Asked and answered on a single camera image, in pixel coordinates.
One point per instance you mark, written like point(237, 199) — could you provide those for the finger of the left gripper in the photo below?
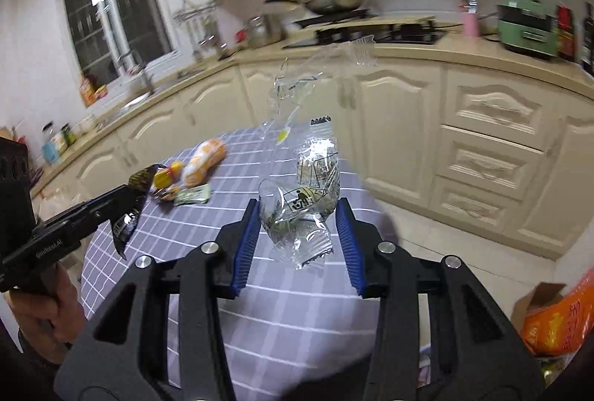
point(90, 213)

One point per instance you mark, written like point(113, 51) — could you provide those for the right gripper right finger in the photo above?
point(440, 334)

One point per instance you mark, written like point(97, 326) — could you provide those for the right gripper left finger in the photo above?
point(157, 335)

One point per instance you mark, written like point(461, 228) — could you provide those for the green seed packet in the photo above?
point(193, 196)

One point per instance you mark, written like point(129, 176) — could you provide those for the clear plastic wrapper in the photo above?
point(299, 189)

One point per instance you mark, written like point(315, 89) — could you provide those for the black snack wrapper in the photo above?
point(131, 202)

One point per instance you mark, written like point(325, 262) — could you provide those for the chrome kitchen faucet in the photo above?
point(135, 77)

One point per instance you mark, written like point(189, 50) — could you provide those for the kitchen window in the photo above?
point(114, 37)

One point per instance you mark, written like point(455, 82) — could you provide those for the person left hand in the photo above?
point(49, 323)

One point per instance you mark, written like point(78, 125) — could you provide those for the yellow pink snack wrapper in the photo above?
point(167, 176)

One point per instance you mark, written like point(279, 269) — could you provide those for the white orange plastic bag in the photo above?
point(207, 155)

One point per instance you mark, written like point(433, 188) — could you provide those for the large plastic jar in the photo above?
point(49, 133)

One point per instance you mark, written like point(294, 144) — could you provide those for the orange seasoning packet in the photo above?
point(91, 90)

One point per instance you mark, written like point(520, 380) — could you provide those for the brown cardboard box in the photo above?
point(541, 296)

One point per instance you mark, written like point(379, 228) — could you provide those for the orange rice bag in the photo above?
point(561, 328)

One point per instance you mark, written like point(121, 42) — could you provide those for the grey checkered tablecloth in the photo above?
point(304, 332)

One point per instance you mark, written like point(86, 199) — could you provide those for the cream lower cabinets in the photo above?
point(470, 135)

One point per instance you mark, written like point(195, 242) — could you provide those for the stainless steel stockpot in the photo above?
point(264, 30)

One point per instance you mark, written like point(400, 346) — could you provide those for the black gas stove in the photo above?
point(415, 31)

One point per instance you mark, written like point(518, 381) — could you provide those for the pink utensil holder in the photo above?
point(470, 18)

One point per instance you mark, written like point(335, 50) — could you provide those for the dark green glass bottle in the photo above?
point(587, 40)

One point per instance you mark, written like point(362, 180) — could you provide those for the green electric cooker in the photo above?
point(524, 26)

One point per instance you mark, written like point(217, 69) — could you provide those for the hanging utensil rail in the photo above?
point(201, 27)

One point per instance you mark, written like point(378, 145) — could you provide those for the steel wok with handle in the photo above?
point(323, 7)

